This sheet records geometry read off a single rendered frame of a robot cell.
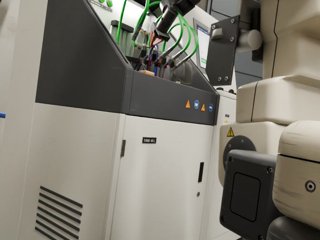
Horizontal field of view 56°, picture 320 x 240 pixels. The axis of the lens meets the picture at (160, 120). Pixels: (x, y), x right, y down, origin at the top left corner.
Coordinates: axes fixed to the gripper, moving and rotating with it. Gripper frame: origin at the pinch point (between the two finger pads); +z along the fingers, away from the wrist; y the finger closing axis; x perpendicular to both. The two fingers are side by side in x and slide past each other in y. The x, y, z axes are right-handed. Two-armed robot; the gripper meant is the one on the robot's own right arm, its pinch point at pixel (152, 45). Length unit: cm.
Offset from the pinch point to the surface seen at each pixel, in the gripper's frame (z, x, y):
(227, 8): 57, -306, 292
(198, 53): 8, -48, 20
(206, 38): 3, -59, 33
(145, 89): -1.7, 17.8, -35.5
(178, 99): 3.3, -3.1, -32.5
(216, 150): 27, -42, -41
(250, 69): 116, -376, 220
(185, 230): 51, -22, -72
